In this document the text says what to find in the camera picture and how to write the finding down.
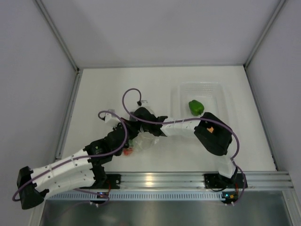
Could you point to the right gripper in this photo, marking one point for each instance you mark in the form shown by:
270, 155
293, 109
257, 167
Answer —
144, 130

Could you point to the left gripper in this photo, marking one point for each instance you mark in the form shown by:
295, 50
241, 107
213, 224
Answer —
133, 126

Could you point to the clear zip top bag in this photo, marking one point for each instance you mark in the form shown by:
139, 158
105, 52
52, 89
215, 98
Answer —
144, 141

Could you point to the fake green bell pepper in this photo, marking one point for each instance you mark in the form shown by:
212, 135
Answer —
196, 108

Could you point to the fake orange tomato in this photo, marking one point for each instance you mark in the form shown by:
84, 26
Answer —
211, 130

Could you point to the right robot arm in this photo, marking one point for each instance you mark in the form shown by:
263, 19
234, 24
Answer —
214, 135

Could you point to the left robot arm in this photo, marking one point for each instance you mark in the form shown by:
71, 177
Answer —
84, 169

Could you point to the fake dark green vegetable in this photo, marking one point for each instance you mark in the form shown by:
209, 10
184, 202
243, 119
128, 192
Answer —
131, 143

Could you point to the fake red cherry tomatoes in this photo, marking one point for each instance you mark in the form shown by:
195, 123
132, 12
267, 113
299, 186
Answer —
127, 151

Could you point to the clear plastic basket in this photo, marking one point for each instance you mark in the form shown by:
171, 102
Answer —
194, 99

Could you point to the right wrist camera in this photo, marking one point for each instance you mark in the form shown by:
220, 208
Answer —
142, 103

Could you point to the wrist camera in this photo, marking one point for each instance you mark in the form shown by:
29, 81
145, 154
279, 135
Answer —
110, 118
142, 103

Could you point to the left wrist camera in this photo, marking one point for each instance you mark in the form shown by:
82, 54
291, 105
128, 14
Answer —
110, 118

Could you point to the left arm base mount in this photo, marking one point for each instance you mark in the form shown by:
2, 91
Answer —
113, 181

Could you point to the slotted cable duct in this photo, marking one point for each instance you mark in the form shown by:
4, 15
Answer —
146, 196

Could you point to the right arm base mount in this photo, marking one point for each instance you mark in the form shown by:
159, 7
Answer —
212, 181

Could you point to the aluminium mounting rail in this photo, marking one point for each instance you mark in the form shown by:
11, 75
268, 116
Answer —
258, 180

